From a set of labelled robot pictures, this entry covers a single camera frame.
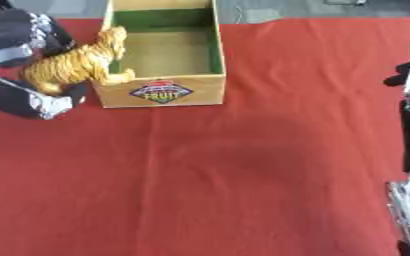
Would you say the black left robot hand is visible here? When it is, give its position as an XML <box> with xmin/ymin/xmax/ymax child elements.
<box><xmin>0</xmin><ymin>0</ymin><xmax>90</xmax><ymax>121</ymax></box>

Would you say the orange striped tiger toy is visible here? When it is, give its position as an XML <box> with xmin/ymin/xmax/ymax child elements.
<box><xmin>19</xmin><ymin>25</ymin><xmax>139</xmax><ymax>97</ymax></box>

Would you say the tan cardboard box green inside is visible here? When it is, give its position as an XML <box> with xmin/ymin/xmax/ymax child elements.
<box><xmin>91</xmin><ymin>0</ymin><xmax>228</xmax><ymax>109</ymax></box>

